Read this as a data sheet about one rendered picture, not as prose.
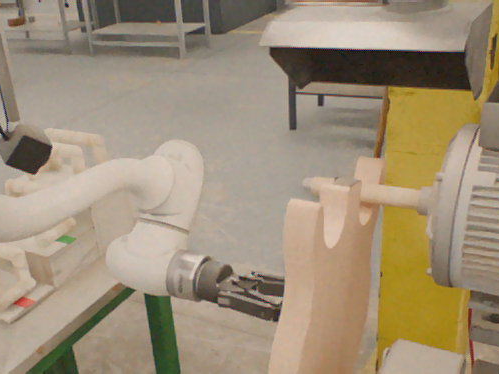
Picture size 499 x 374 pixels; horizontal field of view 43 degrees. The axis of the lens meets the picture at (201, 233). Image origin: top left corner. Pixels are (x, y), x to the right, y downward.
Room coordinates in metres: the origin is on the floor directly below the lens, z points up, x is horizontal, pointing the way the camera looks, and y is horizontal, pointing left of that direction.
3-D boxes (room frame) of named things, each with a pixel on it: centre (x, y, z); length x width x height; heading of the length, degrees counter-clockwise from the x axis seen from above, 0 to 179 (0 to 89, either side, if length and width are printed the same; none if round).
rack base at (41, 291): (1.27, 0.51, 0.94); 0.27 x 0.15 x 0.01; 56
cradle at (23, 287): (1.21, 0.43, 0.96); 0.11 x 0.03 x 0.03; 146
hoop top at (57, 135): (1.56, 0.30, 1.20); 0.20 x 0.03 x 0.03; 55
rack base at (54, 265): (1.40, 0.42, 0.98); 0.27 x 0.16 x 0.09; 56
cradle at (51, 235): (1.35, 0.34, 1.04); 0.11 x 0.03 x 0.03; 146
